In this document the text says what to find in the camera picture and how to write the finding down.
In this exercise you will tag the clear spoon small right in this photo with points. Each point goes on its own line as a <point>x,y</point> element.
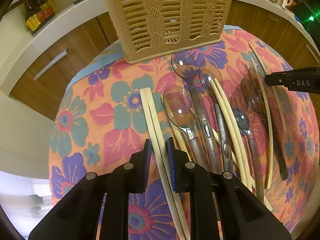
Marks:
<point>245,118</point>

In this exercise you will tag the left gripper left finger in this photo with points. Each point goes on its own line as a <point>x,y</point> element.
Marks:
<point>97,207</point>

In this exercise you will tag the metal drawer handle left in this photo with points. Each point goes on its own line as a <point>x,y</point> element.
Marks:
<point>51,63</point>

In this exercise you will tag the beige plastic utensil basket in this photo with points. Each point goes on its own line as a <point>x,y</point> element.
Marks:
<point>152,28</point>

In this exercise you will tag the dark sauce bottle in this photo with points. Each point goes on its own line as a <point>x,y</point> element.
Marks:
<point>45,7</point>

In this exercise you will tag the joined wooden chopstick pair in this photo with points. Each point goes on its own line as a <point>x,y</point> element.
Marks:
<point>161,157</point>

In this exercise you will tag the dark tinted spoon right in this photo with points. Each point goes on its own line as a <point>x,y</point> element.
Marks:
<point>253,95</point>

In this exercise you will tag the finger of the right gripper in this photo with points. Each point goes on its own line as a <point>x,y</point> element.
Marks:
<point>298,80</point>

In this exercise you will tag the clear spoon large upper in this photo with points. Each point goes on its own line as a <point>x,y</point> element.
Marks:
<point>185,67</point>

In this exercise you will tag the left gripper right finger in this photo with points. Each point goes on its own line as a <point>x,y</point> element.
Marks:
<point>221,207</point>

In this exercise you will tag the thin wooden chopstick right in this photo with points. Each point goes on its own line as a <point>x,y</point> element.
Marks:
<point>273,89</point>

